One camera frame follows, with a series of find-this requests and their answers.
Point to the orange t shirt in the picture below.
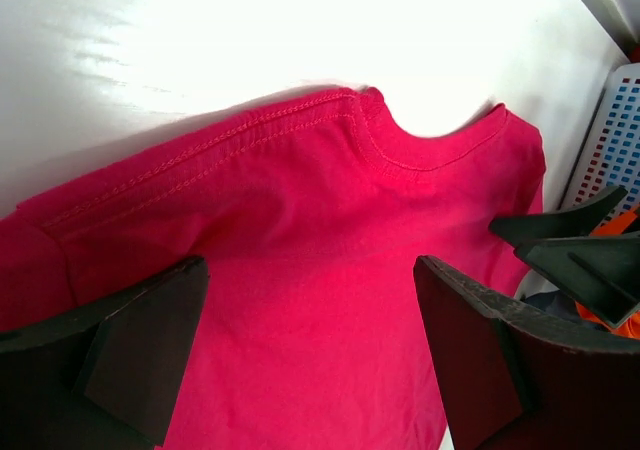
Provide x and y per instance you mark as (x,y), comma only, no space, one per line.
(625,223)

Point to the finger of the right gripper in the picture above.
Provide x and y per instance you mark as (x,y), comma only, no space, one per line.
(599,272)
(579,220)

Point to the crimson t shirt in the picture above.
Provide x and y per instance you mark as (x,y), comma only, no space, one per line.
(310,214)

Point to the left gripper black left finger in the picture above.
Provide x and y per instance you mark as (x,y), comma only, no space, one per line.
(105,375)

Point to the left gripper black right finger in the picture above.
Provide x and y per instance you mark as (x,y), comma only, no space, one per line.
(513,377)

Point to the white plastic basket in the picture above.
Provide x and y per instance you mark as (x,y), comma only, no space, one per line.
(610,153)

